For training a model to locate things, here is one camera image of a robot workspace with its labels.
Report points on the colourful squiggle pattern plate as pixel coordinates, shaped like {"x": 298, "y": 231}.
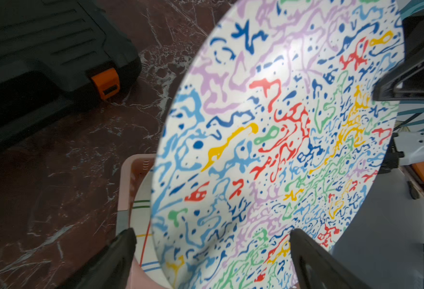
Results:
{"x": 273, "y": 128}

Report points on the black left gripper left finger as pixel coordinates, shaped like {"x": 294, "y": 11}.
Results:
{"x": 109, "y": 269}

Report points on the black plastic tool case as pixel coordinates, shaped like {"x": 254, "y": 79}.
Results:
{"x": 57, "y": 57}

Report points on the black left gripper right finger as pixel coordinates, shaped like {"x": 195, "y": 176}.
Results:
{"x": 316, "y": 268}

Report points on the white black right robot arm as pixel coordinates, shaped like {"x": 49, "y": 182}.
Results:
{"x": 407, "y": 143}

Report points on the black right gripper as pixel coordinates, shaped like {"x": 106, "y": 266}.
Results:
{"x": 406, "y": 81}

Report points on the pink perforated plastic basket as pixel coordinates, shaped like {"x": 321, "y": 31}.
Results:
{"x": 133, "y": 171}

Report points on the white plaid line plate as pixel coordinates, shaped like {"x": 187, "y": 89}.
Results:
{"x": 140, "y": 222}

